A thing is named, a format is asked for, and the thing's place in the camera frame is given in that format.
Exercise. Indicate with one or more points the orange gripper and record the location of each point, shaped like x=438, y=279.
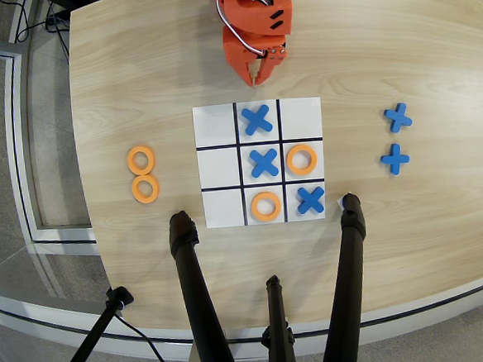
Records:
x=238, y=50

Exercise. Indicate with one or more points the blue foam cross piece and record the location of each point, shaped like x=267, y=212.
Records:
x=264, y=163
x=395, y=159
x=311, y=201
x=398, y=118
x=256, y=120

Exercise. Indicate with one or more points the white tic-tac-toe paper board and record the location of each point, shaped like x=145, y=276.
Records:
x=217, y=166

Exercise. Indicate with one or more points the small white sticker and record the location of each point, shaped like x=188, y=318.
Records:
x=339, y=202

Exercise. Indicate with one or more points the short black tripod leg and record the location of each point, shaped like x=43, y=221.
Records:
x=278, y=319

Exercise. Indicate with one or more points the thin black stand pole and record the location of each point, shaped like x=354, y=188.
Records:
x=91, y=340

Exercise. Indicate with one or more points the grey metal partition frame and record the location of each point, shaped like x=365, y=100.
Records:
x=15, y=143

